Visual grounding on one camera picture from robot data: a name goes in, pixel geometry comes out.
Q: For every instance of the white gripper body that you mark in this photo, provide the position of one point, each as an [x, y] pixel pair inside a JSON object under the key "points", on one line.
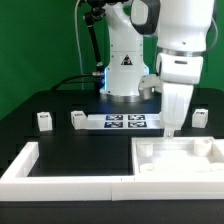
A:
{"points": [[175, 103]]}

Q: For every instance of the white square tabletop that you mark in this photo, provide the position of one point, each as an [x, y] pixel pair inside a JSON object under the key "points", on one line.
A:
{"points": [[177, 156]]}

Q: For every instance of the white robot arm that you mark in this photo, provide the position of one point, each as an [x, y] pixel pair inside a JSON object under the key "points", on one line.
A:
{"points": [[155, 44]]}

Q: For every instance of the white sheet with markers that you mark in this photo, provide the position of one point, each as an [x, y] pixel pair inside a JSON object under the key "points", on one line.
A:
{"points": [[123, 121]]}

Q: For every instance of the white U-shaped obstacle frame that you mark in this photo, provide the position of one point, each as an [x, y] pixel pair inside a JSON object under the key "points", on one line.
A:
{"points": [[17, 185]]}

